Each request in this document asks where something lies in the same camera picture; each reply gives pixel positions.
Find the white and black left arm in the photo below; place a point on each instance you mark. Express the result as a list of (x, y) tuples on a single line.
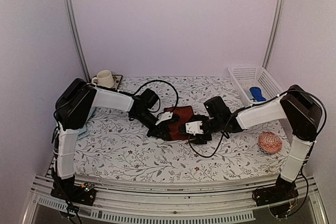
[(72, 110)]

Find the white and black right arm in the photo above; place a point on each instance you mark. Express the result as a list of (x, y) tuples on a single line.
[(303, 114)]

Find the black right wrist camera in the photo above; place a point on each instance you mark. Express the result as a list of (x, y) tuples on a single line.
[(216, 107)]

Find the aluminium frame post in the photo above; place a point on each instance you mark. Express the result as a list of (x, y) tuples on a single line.
[(76, 39), (273, 33)]

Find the aluminium frame post left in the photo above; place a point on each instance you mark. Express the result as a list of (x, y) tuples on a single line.
[(76, 39)]

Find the aluminium front rail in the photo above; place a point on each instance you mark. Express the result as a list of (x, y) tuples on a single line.
[(120, 201)]

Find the dark red towel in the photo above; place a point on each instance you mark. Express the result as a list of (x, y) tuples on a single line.
[(181, 115)]

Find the floral dark-rimmed tray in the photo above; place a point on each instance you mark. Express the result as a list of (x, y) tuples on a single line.
[(117, 81)]

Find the aluminium frame post right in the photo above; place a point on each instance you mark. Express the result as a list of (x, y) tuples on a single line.
[(273, 33)]

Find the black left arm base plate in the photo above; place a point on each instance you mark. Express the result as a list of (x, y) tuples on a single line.
[(74, 194)]

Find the white perforated plastic basket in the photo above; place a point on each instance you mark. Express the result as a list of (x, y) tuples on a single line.
[(244, 78)]

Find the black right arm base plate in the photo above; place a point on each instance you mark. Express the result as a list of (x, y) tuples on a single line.
[(274, 194)]

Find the blue object in basket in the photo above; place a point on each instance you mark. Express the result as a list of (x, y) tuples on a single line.
[(257, 94)]

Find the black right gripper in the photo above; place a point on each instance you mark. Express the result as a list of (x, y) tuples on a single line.
[(201, 140)]

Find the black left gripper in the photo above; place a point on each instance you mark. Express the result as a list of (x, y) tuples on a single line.
[(158, 131)]

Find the cream ribbed ceramic mug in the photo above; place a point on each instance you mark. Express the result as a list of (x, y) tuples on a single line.
[(103, 78)]

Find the light blue towel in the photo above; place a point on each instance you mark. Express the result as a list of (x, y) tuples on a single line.
[(83, 132)]

